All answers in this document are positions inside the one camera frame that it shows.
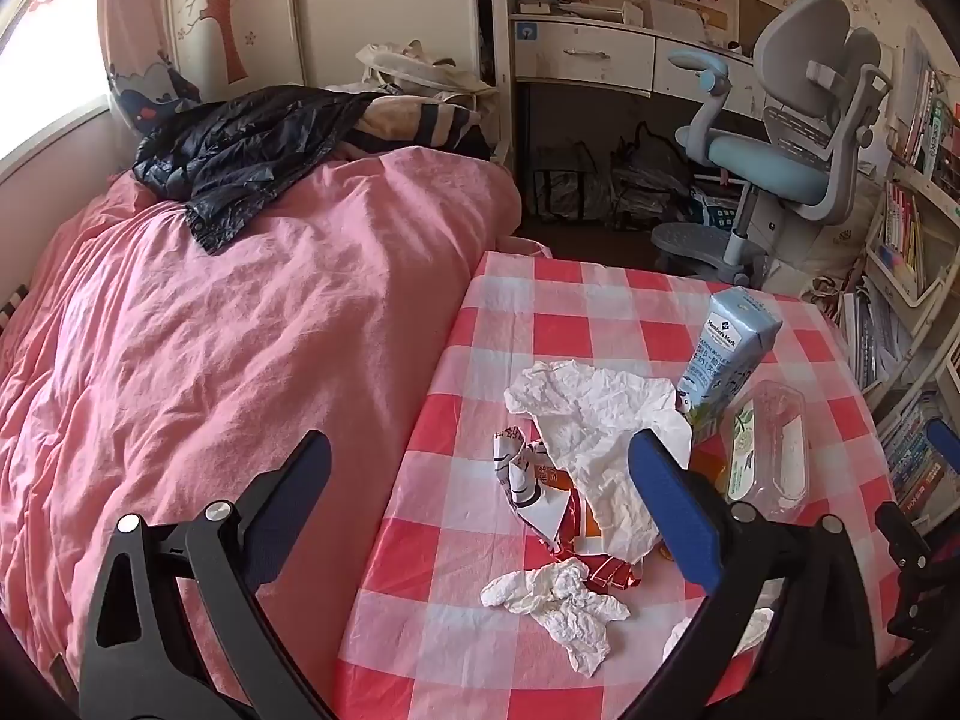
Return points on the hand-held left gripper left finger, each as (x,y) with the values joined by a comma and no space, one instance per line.
(300,480)

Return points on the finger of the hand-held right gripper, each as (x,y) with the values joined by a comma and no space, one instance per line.
(943,446)
(904,540)

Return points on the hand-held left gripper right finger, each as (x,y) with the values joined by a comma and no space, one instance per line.
(675,510)

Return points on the orange peel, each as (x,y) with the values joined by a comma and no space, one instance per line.
(706,465)

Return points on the clear plastic container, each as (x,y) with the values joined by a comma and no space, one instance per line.
(757,450)

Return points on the large white paper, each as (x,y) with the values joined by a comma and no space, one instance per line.
(592,420)

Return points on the red white snack wrapper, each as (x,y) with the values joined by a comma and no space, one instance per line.
(536,495)

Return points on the small white tissue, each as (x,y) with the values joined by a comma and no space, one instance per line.
(570,607)

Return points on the light blue milk carton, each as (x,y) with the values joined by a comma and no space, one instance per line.
(724,360)

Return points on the pink duvet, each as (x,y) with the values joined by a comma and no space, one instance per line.
(225,360)

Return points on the red white checkered tablecloth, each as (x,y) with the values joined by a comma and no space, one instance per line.
(420,652)

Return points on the white cloth bag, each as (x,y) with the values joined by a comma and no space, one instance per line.
(825,240)

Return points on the blue white box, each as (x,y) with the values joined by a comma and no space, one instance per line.
(718,214)

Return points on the grey blue desk chair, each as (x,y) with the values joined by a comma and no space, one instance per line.
(772,165)

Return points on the clear bag with black trim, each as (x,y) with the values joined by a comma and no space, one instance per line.
(562,187)

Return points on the black puffer jacket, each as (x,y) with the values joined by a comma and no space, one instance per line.
(240,142)

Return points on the beige navy striped cloth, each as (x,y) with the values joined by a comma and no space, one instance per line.
(420,124)

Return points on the white canvas tote bag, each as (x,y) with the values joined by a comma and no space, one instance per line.
(405,67)

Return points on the white wardrobe with tree print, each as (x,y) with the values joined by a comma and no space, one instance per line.
(330,15)

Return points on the white desk with drawers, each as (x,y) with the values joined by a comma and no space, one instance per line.
(585,52)

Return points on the pink printed curtain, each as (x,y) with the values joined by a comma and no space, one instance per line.
(127,15)

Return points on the bright window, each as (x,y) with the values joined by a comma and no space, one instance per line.
(45,52)

